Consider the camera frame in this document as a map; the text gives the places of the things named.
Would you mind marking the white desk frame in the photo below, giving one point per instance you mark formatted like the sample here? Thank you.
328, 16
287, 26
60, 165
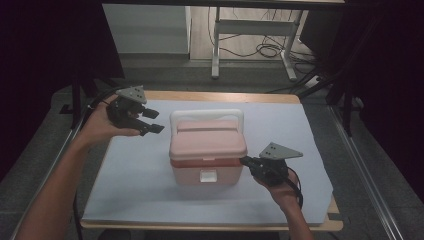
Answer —
253, 27

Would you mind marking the white power strip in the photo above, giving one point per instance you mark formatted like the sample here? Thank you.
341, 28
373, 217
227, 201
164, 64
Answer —
313, 81

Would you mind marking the white cabinet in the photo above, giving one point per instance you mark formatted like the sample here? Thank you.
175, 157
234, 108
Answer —
146, 28

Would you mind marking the person's right hand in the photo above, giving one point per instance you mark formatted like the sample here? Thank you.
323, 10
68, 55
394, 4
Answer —
283, 193

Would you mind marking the person's left hand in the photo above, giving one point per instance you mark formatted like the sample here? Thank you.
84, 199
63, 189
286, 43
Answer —
96, 126

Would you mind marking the black metal stand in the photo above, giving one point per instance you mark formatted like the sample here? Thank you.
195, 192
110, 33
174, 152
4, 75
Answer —
76, 100
346, 110

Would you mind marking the wooden table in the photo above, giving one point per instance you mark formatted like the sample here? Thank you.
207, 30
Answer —
213, 96

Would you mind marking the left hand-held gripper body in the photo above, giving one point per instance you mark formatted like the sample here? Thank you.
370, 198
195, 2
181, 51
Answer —
125, 111

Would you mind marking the black curtain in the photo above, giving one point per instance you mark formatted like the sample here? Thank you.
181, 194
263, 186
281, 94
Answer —
40, 66
393, 83

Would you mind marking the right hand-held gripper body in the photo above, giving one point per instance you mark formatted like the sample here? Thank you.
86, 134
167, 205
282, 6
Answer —
271, 170

